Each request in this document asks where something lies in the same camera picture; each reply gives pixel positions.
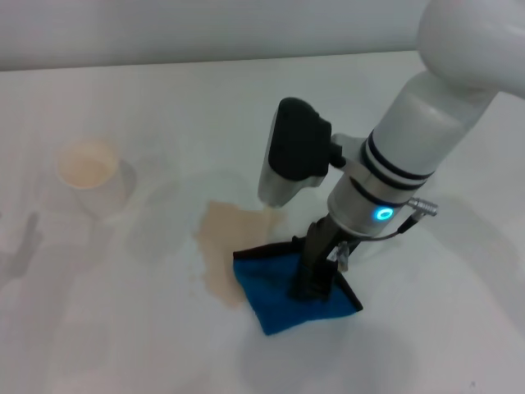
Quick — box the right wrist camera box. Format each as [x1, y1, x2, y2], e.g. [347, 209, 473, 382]
[257, 97, 346, 208]

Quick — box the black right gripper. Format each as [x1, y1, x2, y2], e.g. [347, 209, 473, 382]
[286, 215, 354, 303]

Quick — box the blue rag with black trim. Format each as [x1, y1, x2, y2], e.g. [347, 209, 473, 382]
[232, 241, 364, 337]

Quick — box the white paper cup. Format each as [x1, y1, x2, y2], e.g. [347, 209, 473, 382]
[56, 139, 129, 219]

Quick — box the large brown water stain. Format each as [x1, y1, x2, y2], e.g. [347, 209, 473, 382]
[192, 199, 272, 309]

